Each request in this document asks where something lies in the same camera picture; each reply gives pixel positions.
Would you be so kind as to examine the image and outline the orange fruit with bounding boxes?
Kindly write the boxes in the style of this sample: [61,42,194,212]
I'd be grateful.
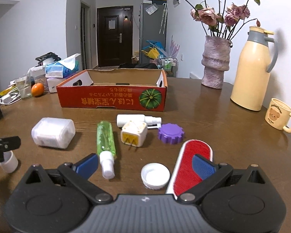
[31,83,44,98]

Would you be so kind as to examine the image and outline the white charger with cable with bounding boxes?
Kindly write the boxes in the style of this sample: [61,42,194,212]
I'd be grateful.
[0,93,22,105]

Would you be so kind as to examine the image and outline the yellow and blue bags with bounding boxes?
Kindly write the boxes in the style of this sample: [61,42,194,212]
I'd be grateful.
[141,39,166,59]

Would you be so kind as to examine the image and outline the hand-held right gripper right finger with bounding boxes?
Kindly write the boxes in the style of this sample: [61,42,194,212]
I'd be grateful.
[178,154,266,203]

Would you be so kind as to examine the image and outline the purple gear-shaped lid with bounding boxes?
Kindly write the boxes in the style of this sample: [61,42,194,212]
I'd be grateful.
[158,123,185,145]

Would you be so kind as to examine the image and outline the white paper box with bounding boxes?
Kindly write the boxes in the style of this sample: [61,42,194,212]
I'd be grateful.
[47,78,66,94]

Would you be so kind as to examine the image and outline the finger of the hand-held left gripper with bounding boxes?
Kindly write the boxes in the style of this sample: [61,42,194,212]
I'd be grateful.
[0,136,21,164]

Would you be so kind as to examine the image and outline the clear folded umbrella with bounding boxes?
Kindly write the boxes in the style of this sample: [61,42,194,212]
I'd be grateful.
[159,3,168,34]

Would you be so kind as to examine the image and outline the small white cup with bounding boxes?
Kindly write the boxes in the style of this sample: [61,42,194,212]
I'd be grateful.
[0,150,19,173]

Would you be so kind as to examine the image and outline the translucent white plastic case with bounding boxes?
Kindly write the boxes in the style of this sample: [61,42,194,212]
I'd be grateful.
[31,117,76,149]

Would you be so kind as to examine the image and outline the white storage trolley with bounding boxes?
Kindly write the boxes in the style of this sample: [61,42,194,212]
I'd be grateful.
[157,56,179,78]

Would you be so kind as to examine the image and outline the green spray bottle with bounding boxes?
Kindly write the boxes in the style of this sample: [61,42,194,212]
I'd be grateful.
[96,121,118,180]

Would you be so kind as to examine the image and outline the pink stone vase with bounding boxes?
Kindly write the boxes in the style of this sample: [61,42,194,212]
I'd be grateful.
[201,35,233,89]

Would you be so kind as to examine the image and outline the dark brown door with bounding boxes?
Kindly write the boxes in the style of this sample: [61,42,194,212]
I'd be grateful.
[96,5,134,68]

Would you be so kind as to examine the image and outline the white spray bottle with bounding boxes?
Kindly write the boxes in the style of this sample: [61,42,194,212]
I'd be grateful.
[117,114,162,129]

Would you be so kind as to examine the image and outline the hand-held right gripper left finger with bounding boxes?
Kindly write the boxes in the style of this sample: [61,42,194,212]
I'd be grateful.
[24,153,113,204]

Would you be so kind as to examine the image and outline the cream bear mug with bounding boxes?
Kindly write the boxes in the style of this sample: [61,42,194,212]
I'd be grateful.
[265,98,291,134]

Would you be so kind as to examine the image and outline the blue tissue box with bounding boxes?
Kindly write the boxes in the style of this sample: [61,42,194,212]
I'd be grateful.
[45,53,80,79]

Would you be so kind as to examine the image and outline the grey refrigerator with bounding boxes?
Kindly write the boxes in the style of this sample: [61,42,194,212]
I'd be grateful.
[139,2,167,65]

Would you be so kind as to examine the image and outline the wide white bottle cap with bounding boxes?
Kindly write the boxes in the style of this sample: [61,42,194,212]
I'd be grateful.
[141,163,171,190]

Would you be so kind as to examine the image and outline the black bag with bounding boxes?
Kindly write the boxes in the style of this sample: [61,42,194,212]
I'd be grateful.
[118,63,161,70]

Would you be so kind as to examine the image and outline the red lint brush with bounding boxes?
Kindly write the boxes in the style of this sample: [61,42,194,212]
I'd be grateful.
[165,139,214,198]

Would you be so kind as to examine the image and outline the cream thermos jug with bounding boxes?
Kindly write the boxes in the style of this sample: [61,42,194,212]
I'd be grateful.
[230,26,279,111]

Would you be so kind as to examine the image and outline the dried pink roses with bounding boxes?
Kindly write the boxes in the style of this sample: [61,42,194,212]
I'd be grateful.
[159,0,270,41]

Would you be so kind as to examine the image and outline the brown floor carton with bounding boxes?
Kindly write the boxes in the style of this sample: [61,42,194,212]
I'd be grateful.
[131,51,141,65]

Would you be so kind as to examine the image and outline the orange cardboard box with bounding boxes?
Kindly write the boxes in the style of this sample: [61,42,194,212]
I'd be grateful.
[57,68,167,112]

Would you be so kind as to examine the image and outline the white power adapter plug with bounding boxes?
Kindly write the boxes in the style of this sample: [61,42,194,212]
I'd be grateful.
[120,121,148,152]

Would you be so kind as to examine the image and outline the clear glass cup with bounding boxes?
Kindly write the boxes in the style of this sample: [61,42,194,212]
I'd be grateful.
[15,74,33,100]

